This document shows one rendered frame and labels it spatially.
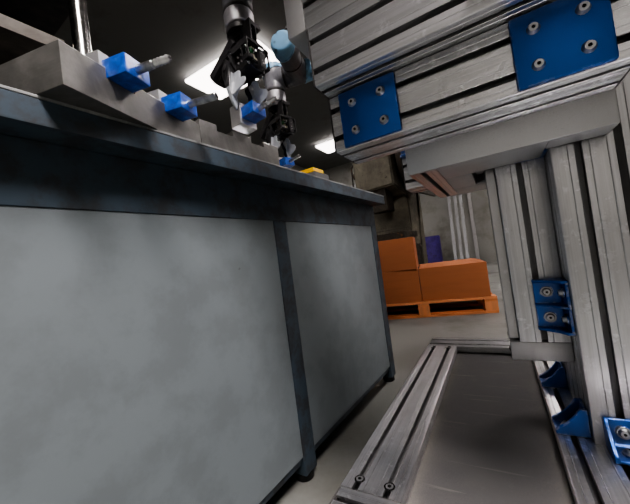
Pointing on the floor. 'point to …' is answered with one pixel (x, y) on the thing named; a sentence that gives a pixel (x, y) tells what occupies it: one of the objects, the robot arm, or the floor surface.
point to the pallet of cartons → (432, 282)
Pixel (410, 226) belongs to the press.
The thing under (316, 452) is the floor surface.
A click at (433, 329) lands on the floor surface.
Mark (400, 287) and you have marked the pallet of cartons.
